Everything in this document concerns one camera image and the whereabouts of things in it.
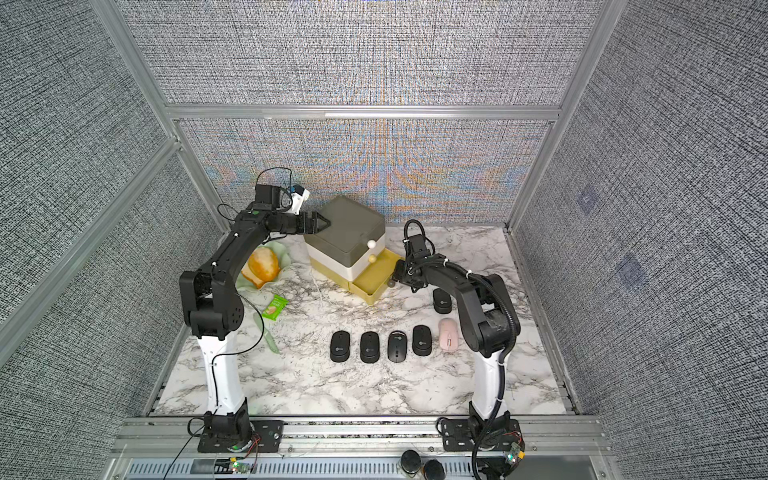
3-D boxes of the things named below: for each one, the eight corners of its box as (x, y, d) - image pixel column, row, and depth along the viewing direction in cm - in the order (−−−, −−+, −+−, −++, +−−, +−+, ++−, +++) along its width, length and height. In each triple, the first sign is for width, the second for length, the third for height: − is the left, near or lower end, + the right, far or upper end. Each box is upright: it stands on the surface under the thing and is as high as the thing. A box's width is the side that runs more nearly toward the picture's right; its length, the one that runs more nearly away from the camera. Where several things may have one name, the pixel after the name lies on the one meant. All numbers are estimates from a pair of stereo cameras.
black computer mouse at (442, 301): (434, 313, 97) (435, 309, 95) (431, 293, 102) (433, 288, 100) (451, 313, 97) (452, 309, 95) (448, 293, 102) (449, 288, 100)
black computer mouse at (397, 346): (387, 362, 87) (387, 359, 85) (387, 333, 92) (387, 330, 91) (407, 362, 87) (407, 359, 85) (405, 333, 92) (406, 330, 91)
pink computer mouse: (440, 351, 89) (442, 348, 87) (437, 322, 95) (438, 318, 93) (459, 351, 89) (461, 348, 87) (455, 322, 95) (456, 318, 93)
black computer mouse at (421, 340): (412, 356, 89) (413, 352, 86) (411, 328, 94) (411, 324, 92) (432, 356, 89) (433, 352, 86) (429, 328, 94) (430, 324, 92)
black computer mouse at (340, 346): (329, 362, 87) (328, 359, 85) (332, 334, 93) (331, 330, 91) (349, 362, 87) (349, 359, 85) (351, 334, 93) (351, 330, 91)
